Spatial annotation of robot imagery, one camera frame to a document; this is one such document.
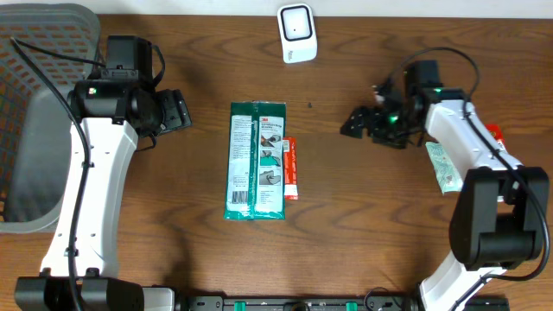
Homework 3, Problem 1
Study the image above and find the light green snack packet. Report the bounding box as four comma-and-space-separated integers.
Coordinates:
425, 142, 463, 194

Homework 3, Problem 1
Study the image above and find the small red snack packet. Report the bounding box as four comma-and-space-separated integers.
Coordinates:
283, 136, 299, 200

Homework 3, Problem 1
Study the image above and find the large red snack bag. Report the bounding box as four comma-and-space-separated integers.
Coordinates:
486, 124, 505, 151

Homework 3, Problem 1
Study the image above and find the white green snack packet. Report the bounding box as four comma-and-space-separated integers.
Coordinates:
224, 101, 286, 220

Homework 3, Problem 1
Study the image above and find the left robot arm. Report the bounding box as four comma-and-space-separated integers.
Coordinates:
15, 35, 192, 310

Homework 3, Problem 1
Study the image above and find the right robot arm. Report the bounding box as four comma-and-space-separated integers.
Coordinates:
340, 60, 551, 310

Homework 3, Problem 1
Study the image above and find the white barcode scanner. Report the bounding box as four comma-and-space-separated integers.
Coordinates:
276, 3, 318, 64

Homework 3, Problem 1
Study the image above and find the grey plastic mesh basket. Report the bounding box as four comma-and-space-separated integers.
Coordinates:
1, 3, 101, 233

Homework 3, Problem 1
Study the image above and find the right black cable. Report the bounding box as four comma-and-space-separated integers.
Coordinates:
379, 46, 552, 311

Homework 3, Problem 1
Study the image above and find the black cable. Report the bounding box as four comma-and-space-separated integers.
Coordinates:
10, 36, 168, 311
379, 46, 552, 311

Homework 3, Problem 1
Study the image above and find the left black cable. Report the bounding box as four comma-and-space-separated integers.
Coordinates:
10, 36, 168, 311

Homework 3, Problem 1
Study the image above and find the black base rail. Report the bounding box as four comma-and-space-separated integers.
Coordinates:
181, 295, 511, 311

